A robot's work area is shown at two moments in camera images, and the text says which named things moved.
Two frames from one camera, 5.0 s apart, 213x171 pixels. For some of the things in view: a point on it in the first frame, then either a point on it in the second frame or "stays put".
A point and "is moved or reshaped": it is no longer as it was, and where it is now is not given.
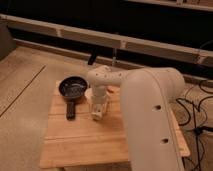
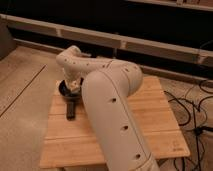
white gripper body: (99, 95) to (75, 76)
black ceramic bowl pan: (71, 88) stays put
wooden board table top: (84, 141) stays put
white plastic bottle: (97, 111) is moved or reshaped
